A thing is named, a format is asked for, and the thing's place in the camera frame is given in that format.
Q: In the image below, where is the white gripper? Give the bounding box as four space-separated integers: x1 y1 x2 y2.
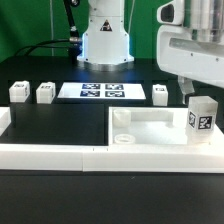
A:
157 25 224 104

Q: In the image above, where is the white square tabletop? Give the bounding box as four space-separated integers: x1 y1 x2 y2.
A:
108 107 218 145

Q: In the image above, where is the white U-shaped fence obstacle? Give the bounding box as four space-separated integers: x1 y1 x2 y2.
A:
0 106 224 174

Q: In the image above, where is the white AprilTag base sheet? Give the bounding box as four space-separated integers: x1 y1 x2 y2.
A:
58 82 146 100

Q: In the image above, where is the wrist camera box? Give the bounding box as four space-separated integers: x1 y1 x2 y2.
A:
157 0 185 25

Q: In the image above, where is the black cable bundle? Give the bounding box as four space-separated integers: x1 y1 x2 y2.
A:
13 0 83 64

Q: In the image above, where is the white hanging cable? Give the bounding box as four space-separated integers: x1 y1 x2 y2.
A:
49 0 55 57

